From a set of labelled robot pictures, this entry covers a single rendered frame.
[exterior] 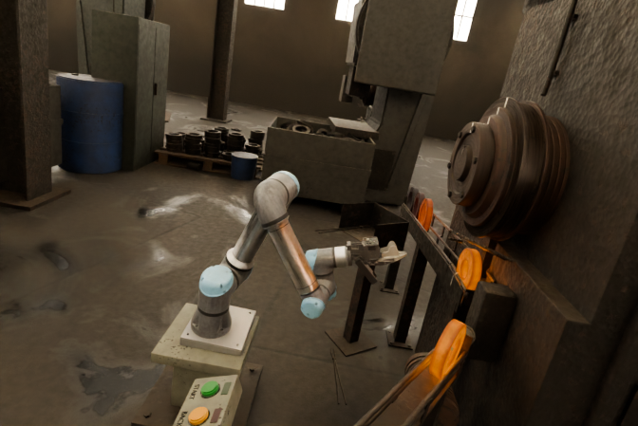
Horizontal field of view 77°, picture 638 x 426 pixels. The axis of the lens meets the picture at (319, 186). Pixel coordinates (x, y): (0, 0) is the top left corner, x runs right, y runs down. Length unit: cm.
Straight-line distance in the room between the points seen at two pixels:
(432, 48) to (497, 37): 804
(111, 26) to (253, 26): 749
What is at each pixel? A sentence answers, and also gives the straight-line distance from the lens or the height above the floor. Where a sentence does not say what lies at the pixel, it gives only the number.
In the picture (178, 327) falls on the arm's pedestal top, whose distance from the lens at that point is 173.
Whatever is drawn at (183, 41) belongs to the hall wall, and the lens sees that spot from 1218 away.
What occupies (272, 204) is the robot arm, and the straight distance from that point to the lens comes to 130.
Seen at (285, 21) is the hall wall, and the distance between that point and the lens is 1152.
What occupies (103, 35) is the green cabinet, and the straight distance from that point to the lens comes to 452.
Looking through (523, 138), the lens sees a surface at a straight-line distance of 127.
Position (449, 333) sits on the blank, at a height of 77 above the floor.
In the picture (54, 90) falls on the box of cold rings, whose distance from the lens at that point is 416.
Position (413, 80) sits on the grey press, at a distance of 401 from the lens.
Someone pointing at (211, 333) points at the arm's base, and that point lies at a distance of 161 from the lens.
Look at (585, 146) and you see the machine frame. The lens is 131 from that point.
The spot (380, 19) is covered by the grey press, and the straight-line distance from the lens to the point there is 393.
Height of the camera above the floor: 134
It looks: 17 degrees down
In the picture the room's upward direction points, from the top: 10 degrees clockwise
